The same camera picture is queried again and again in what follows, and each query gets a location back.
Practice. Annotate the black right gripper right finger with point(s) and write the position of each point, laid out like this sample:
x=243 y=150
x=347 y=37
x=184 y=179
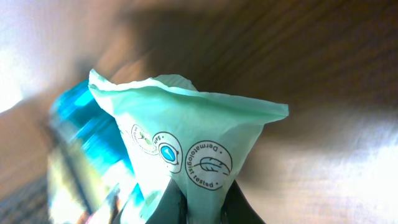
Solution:
x=237 y=210

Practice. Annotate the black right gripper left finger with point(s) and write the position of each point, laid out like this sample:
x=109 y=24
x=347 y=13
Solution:
x=172 y=208

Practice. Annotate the light blue tissue pack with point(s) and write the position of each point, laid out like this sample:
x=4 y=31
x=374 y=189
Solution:
x=172 y=131

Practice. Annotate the teal mouthwash bottle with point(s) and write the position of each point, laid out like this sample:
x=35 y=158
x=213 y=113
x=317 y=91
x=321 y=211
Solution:
x=90 y=177

